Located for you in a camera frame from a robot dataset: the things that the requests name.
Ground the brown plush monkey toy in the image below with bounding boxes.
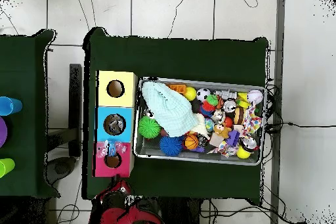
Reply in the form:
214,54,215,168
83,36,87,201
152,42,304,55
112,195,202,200
213,123,233,139

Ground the clear blue plastic packet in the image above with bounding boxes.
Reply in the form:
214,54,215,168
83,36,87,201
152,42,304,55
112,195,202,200
108,122,126,134

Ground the white baseball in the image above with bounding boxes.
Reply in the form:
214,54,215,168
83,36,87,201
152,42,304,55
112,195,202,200
247,89,264,104

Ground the green plastic cup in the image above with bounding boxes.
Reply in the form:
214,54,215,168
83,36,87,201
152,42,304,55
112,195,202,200
0,158,16,179

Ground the dark grey round base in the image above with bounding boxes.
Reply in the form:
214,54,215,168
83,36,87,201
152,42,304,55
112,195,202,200
45,156,77,186

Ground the purple plastic bowl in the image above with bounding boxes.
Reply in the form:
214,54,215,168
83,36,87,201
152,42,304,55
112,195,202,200
0,116,9,148

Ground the wooden box with three holes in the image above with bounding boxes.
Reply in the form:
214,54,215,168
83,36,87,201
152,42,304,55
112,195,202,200
92,70,139,179

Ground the orange plastic brick toy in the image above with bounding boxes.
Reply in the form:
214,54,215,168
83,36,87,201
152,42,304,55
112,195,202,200
166,83,188,95

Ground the blue plastic cup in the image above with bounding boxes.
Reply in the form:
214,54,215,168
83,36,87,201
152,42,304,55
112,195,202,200
0,96,24,116

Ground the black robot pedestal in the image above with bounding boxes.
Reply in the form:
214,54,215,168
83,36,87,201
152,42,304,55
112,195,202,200
162,196,203,224

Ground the green spiky rubber ball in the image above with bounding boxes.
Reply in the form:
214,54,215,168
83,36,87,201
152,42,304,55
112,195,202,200
138,116,161,140

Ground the black upright panel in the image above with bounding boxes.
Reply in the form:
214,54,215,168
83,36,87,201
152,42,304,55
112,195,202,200
68,63,83,158

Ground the dark green tablecloth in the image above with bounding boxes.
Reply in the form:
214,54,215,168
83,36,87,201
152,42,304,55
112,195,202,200
0,28,62,200
81,26,270,206

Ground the blue spiky rubber ball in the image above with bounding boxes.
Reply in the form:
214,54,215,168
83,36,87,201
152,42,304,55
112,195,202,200
159,135,184,156

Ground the mint green waffle cloth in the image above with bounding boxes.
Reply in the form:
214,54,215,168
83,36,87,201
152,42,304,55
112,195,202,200
141,81,199,138

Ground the green spiky creature toy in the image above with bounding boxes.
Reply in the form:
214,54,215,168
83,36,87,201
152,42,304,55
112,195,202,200
205,94,219,106

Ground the thin black cable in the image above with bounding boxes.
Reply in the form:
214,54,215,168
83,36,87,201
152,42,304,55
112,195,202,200
264,121,336,130
167,0,190,39

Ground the small soccer ball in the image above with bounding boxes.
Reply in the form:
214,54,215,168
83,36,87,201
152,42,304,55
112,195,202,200
196,87,211,103

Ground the grey metal bar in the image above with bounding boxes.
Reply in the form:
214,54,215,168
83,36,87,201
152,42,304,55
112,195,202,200
269,0,287,224

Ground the wire mesh metal bin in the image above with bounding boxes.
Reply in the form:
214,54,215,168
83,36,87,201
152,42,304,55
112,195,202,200
133,76,268,166

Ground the small orange basketball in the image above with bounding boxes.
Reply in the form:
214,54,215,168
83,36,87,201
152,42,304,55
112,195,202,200
184,133,200,150

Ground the crushed clear plastic bottle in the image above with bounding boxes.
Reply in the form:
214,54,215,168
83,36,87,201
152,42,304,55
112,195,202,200
95,139,129,160

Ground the yellow plastic ball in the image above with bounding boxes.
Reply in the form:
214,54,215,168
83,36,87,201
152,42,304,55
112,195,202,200
184,86,197,102

